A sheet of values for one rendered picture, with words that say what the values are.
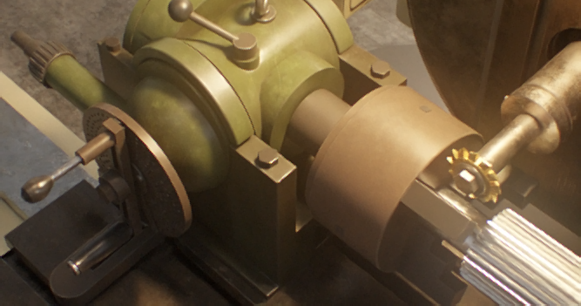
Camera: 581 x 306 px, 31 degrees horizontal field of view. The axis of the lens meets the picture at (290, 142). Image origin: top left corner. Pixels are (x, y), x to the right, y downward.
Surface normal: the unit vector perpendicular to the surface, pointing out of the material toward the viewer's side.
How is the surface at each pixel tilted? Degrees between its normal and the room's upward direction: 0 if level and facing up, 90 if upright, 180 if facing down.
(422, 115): 17
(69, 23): 0
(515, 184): 5
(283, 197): 90
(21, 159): 0
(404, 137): 9
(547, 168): 90
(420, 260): 65
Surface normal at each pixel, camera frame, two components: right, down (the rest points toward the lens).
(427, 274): -0.63, 0.22
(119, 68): -0.70, 0.54
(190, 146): -0.01, 0.32
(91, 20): 0.00, -0.65
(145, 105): -0.54, -0.24
